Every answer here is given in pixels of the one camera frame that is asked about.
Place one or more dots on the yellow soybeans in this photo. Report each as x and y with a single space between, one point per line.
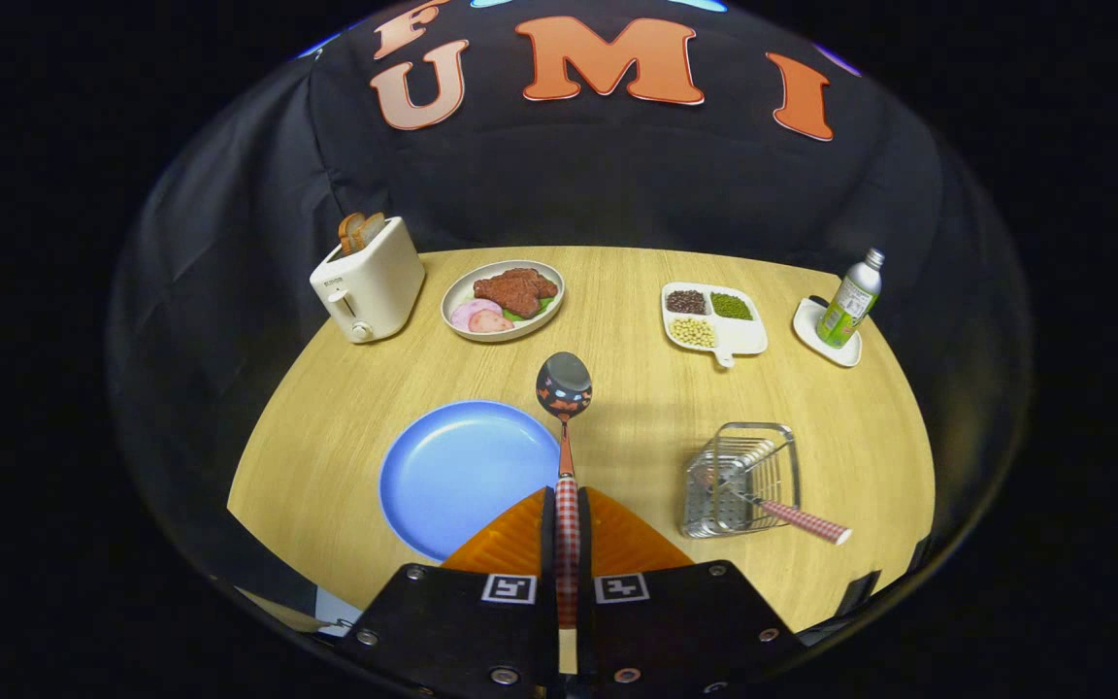
693 332

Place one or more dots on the blue plate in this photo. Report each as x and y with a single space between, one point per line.
462 476

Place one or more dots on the green label metal bottle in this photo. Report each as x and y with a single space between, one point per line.
845 306

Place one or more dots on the grey food plate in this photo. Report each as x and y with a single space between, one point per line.
462 291

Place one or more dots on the green mung beans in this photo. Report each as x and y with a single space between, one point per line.
732 307

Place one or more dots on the white divided dish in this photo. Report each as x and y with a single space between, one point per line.
743 335

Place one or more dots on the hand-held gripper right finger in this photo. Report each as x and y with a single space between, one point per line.
584 544

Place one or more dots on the white toaster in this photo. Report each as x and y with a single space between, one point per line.
379 282

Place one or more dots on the black backdrop cloth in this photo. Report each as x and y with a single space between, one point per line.
569 175

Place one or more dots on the brown toast slices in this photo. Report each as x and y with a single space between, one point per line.
360 233

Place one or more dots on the brown meat piece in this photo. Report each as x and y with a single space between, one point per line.
515 289

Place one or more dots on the green lettuce leaf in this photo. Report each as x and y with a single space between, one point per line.
542 306

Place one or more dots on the white square coaster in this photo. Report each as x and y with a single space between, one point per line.
808 325

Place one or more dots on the pink ham slice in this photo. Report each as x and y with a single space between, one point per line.
491 323
467 311

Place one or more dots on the dark brown beans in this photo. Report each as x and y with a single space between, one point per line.
686 302

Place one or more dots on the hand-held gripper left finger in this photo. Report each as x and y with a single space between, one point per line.
547 544

